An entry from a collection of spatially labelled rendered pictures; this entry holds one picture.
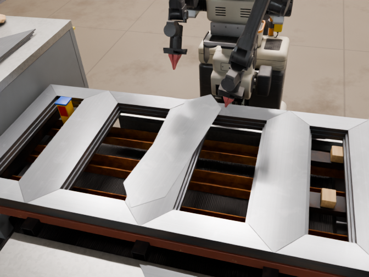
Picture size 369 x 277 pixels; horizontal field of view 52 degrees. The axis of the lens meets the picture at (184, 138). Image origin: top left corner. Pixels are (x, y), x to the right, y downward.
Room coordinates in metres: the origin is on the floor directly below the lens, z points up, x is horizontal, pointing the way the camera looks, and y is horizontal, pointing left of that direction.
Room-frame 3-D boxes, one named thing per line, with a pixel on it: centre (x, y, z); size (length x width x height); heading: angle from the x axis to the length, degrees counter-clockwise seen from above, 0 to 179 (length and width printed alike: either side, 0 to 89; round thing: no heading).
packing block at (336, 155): (1.11, -0.63, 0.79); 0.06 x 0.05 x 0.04; 162
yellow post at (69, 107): (1.53, 0.57, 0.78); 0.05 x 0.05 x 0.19; 72
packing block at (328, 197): (0.88, -0.51, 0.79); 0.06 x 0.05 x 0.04; 162
